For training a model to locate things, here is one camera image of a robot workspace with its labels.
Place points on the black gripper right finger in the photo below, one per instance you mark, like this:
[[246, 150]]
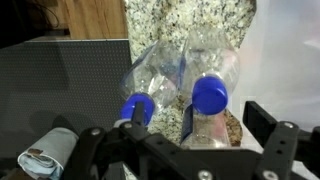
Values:
[[283, 142]]

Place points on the blue-cap water bottle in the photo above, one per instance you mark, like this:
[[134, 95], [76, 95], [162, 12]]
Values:
[[211, 69]]

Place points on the grey trash bin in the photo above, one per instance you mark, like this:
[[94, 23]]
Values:
[[48, 156]]

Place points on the blue-label water bottle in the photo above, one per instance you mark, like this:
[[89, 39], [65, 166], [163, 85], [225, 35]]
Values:
[[153, 79]]

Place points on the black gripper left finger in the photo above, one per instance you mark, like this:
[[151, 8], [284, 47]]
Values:
[[148, 156]]

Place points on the clear plastic bag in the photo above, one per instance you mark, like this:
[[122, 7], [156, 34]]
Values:
[[280, 62]]

